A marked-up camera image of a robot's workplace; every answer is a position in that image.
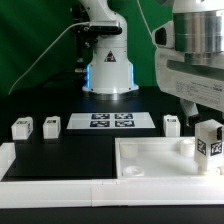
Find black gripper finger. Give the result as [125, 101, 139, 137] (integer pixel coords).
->
[180, 99, 200, 127]

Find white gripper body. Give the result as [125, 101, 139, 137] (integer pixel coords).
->
[155, 48, 224, 112]

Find white square tabletop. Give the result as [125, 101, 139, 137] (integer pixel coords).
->
[115, 137, 222, 178]

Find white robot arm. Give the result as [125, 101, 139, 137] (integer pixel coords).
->
[79, 0, 224, 124]

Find white U-shaped obstacle fence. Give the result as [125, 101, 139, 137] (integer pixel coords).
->
[0, 143, 224, 209]

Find white sheet with tags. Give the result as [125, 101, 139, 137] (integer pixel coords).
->
[67, 112, 155, 130]

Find white cable right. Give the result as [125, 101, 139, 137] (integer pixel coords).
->
[135, 0, 158, 38]

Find white cable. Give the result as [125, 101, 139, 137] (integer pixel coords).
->
[135, 0, 158, 38]
[7, 21, 91, 96]

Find black mount post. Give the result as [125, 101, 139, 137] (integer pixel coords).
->
[71, 3, 89, 75]

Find white cable left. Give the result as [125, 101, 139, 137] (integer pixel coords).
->
[7, 21, 91, 96]

